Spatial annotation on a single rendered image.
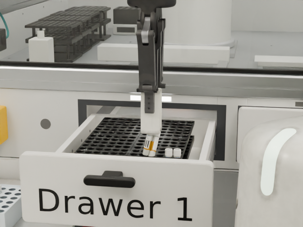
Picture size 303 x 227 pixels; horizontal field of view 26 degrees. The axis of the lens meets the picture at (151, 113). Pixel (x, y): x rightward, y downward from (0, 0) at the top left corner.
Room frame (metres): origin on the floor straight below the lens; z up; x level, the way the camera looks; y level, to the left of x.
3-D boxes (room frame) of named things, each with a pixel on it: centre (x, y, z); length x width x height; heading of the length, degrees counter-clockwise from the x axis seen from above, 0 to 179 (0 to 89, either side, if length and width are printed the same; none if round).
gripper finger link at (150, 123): (1.00, 0.00, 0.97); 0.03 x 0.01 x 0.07; 81
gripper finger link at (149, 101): (0.98, 0.00, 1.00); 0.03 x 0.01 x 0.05; 171
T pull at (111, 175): (0.89, 0.06, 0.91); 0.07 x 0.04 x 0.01; 81
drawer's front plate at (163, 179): (0.91, 0.05, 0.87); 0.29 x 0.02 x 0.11; 81
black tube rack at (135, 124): (1.11, 0.02, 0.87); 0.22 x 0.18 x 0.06; 171
